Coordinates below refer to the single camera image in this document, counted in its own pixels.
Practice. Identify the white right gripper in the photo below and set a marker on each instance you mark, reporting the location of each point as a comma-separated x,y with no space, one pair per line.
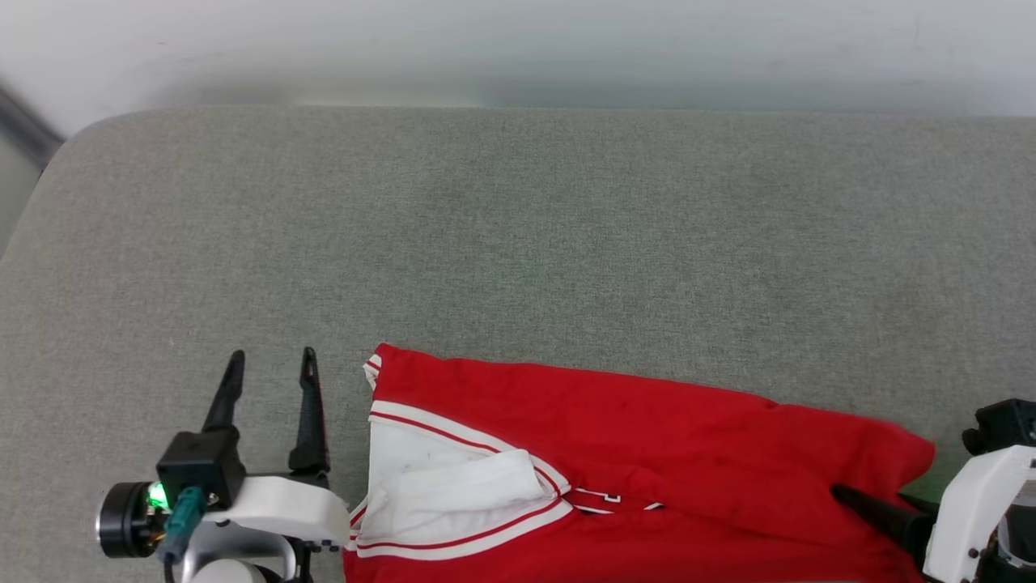
975,510

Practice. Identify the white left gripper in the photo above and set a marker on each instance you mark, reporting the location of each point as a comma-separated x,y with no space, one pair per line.
291,506

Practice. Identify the red and white Bulls jersey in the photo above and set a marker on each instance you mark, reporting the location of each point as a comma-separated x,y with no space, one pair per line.
688,453

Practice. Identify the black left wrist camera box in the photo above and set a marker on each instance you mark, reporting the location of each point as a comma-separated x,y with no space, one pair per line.
202,465

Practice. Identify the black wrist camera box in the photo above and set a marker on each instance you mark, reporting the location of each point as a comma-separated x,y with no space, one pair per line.
202,465
1004,425

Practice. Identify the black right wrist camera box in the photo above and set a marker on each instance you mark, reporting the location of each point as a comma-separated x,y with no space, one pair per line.
1004,425

